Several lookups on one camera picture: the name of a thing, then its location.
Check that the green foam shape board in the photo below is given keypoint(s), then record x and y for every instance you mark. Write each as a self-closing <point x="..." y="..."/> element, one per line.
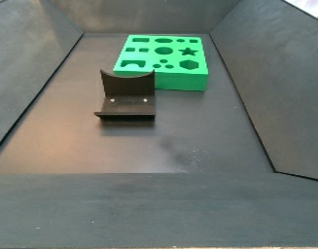
<point x="175" y="57"/>

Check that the black curved holder stand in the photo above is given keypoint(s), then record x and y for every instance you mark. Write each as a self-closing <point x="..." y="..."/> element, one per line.
<point x="128" y="96"/>

